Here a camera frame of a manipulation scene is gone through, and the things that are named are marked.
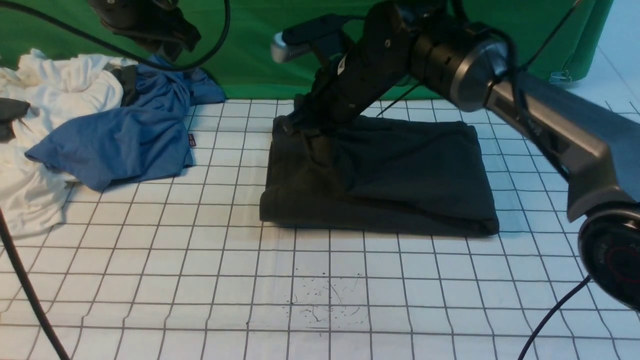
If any dark gray garment at left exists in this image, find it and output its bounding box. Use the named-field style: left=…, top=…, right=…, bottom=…
left=0, top=98, right=31, bottom=143

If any blue crumpled shirt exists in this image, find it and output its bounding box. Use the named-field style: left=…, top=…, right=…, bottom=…
left=25, top=64, right=227, bottom=192

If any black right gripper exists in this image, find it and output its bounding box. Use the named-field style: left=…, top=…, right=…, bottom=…
left=284, top=0, right=426, bottom=134

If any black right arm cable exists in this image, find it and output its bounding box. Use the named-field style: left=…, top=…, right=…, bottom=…
left=517, top=275, right=593, bottom=360

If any white crumpled garment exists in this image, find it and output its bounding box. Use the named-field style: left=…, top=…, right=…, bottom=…
left=0, top=48, right=137, bottom=237

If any green backdrop cloth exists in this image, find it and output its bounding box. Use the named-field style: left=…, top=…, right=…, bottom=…
left=1, top=0, right=613, bottom=100

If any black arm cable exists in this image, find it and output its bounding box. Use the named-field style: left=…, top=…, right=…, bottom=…
left=0, top=0, right=232, bottom=360
left=517, top=275, right=593, bottom=360

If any metal binder clip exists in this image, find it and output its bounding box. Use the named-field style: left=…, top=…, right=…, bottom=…
left=548, top=70, right=573, bottom=85

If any white grid tablecloth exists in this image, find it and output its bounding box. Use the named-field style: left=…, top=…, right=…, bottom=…
left=0, top=95, right=640, bottom=360

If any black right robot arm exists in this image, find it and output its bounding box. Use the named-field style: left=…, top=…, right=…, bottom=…
left=279, top=0, right=640, bottom=311

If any dark gray long-sleeve top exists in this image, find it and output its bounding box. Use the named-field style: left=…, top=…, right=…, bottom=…
left=259, top=116, right=499, bottom=237

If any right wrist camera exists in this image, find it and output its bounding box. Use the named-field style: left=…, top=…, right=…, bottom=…
left=270, top=13, right=353, bottom=66

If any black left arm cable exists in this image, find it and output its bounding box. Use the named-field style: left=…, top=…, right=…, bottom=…
left=0, top=0, right=232, bottom=360

